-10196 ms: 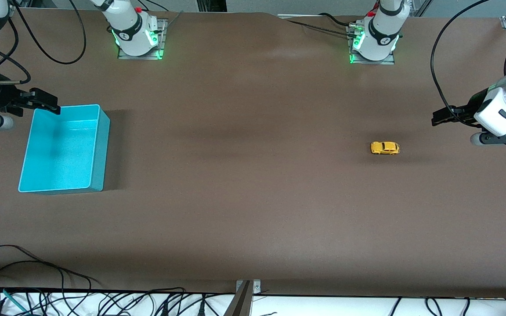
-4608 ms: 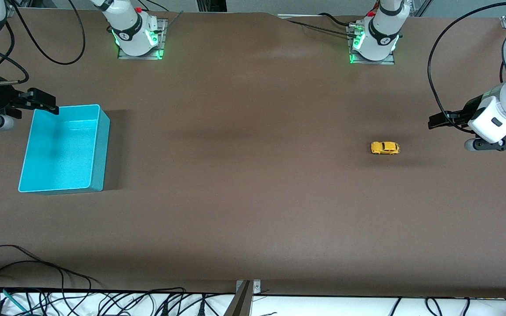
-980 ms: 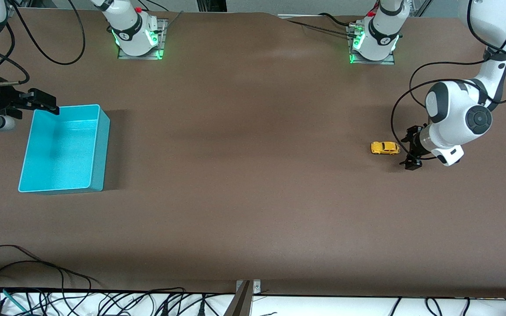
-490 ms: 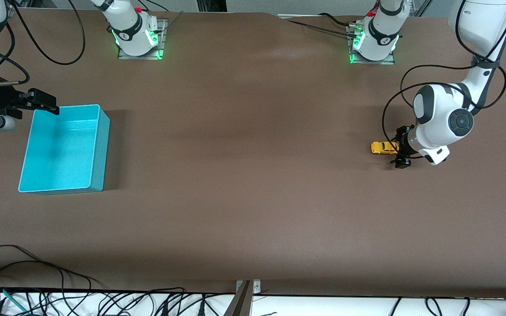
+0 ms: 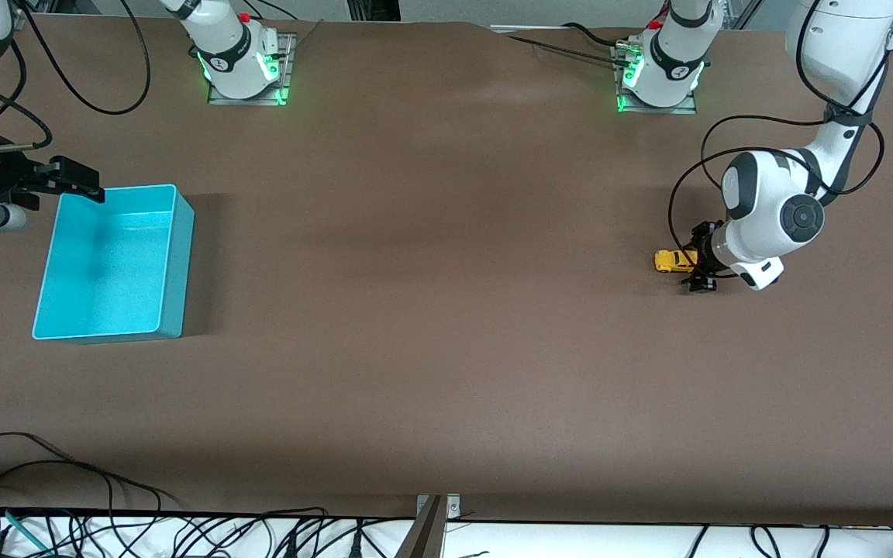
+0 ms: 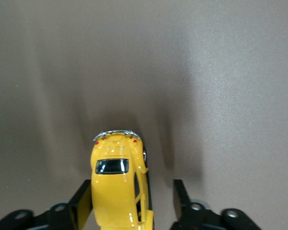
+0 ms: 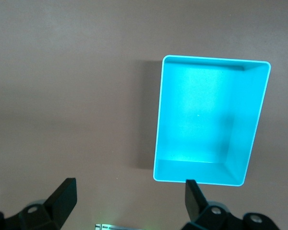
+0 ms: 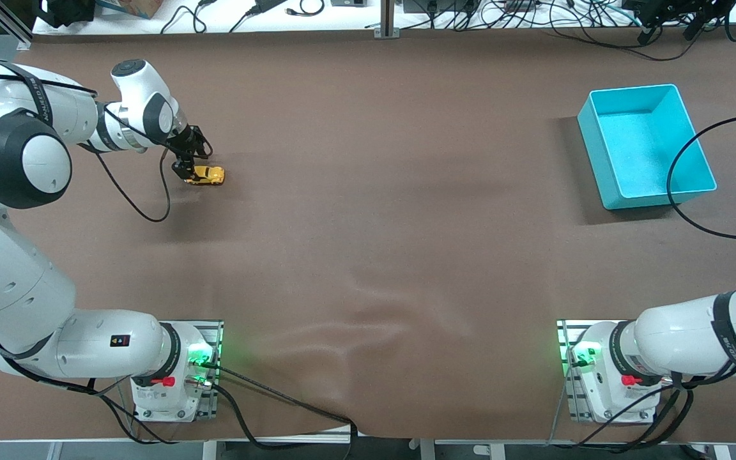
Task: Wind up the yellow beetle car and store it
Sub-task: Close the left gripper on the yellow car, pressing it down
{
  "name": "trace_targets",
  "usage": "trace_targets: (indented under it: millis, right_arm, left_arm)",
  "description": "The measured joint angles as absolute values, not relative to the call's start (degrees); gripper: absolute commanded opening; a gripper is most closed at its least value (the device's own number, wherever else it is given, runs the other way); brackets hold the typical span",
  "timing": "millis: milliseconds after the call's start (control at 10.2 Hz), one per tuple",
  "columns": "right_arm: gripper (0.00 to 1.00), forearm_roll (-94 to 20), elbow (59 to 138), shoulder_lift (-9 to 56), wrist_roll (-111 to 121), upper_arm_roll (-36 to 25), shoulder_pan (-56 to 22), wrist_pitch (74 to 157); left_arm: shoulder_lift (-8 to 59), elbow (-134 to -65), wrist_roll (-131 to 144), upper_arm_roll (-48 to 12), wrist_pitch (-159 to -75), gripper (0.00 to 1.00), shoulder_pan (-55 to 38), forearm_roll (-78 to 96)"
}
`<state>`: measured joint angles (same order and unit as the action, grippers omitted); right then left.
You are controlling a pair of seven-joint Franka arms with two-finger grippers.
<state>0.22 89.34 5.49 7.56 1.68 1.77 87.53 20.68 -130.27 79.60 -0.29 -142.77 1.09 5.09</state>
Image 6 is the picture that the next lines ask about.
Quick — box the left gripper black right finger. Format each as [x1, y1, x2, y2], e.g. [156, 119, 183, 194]
[170, 179, 262, 230]

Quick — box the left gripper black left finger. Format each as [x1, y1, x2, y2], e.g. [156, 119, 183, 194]
[0, 179, 93, 230]

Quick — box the yellow beetle toy car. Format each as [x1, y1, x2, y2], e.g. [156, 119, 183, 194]
[90, 129, 156, 230]

